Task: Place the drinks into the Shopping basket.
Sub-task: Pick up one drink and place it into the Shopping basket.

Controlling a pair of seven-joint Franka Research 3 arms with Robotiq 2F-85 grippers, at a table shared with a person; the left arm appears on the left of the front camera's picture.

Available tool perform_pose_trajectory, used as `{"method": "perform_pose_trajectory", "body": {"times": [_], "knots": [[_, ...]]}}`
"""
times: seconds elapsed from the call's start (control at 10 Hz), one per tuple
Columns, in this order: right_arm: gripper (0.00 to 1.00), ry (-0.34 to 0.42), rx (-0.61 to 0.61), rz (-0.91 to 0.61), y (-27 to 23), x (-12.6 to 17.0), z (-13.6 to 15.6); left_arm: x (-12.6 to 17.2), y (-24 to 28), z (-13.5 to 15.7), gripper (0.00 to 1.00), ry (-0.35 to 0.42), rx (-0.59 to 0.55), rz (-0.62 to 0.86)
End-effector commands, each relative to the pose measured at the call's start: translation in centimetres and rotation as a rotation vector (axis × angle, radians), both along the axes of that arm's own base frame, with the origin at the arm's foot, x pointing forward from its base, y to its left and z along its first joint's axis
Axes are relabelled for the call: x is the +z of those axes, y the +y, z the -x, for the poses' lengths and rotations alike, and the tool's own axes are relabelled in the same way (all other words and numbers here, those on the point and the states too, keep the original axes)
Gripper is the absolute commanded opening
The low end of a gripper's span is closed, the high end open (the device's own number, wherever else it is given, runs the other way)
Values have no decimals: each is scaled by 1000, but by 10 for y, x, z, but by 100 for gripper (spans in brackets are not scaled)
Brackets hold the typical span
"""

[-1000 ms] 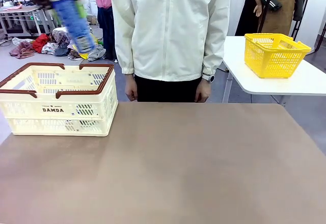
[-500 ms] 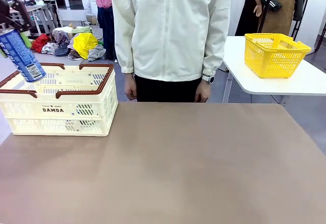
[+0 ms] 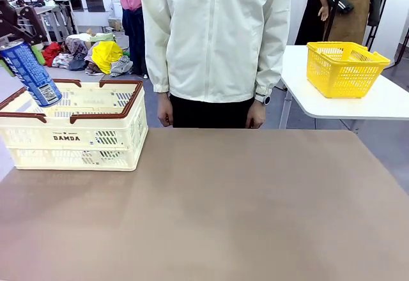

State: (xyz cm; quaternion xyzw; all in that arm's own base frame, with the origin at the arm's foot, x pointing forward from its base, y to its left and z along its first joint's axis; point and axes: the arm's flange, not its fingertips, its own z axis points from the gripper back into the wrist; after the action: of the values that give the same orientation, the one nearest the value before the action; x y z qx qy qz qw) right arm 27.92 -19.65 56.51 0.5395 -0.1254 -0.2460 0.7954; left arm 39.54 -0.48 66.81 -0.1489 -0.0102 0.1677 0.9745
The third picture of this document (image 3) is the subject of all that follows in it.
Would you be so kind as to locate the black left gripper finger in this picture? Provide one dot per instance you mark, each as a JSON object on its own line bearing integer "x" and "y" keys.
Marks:
{"x": 33, "y": 28}
{"x": 8, "y": 22}

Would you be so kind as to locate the blue drink can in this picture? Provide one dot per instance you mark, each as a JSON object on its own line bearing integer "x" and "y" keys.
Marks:
{"x": 33, "y": 76}

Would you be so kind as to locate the person left forearm white sleeve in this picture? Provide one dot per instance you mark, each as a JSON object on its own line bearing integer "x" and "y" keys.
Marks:
{"x": 271, "y": 67}

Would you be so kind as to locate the person right forearm white sleeve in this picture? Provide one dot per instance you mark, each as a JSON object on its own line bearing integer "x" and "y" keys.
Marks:
{"x": 158, "y": 70}

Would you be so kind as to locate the yellow plastic basket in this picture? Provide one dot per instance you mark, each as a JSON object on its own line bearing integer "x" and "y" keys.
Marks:
{"x": 346, "y": 76}

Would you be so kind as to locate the person right hand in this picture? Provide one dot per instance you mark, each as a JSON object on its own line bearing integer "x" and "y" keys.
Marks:
{"x": 165, "y": 111}

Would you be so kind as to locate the person left hand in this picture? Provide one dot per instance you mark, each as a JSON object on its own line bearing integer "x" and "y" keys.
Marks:
{"x": 255, "y": 116}

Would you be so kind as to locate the grey background workbench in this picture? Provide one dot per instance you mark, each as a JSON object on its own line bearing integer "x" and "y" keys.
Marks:
{"x": 54, "y": 16}

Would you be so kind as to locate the red cloth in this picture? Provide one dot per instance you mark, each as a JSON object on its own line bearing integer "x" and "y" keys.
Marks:
{"x": 52, "y": 53}

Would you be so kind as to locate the patterned clothes pile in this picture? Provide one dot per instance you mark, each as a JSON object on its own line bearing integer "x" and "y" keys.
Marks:
{"x": 76, "y": 54}

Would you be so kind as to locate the white low cabinet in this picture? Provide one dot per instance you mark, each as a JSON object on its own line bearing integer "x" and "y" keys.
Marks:
{"x": 91, "y": 21}

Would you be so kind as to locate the black box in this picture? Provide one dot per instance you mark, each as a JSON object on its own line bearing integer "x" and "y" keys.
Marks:
{"x": 93, "y": 0}

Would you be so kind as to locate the person in pink hoodie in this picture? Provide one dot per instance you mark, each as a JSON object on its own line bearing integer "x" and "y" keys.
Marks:
{"x": 131, "y": 12}

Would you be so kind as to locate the person in white jacket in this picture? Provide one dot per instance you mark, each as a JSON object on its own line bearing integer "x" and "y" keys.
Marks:
{"x": 214, "y": 38}

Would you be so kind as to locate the silver wristwatch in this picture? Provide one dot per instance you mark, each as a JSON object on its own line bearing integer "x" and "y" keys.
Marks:
{"x": 266, "y": 99}

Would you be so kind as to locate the person with brown apron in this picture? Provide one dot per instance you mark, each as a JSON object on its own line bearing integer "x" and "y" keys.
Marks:
{"x": 354, "y": 9}

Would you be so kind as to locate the white side table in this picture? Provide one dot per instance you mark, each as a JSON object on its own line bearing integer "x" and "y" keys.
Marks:
{"x": 351, "y": 107}

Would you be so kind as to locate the black stand pole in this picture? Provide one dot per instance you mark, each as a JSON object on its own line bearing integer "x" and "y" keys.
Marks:
{"x": 380, "y": 9}

